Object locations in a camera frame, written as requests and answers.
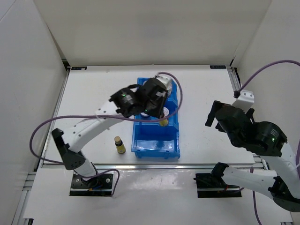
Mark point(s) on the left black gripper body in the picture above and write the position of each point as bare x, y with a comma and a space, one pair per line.
154, 108

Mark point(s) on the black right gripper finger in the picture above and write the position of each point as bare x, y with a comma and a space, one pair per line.
252, 114
211, 116

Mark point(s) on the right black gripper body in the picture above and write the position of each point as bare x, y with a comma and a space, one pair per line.
232, 137

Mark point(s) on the amber bottle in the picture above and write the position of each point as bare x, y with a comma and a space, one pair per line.
119, 145
164, 122

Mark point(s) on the blue plastic divided bin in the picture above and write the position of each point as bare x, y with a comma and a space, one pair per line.
153, 140

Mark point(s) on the silver-lid shaker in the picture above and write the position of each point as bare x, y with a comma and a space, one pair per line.
169, 88

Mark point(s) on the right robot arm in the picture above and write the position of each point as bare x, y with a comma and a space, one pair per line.
269, 142

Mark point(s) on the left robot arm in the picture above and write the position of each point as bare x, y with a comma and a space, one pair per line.
123, 105

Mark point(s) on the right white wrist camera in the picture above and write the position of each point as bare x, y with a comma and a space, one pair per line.
244, 100

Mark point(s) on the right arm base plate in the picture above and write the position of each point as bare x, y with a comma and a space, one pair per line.
209, 187

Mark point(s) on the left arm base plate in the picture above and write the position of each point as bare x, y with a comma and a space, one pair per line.
101, 186

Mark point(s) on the aluminium table edge rail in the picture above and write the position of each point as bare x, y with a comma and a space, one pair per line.
258, 165

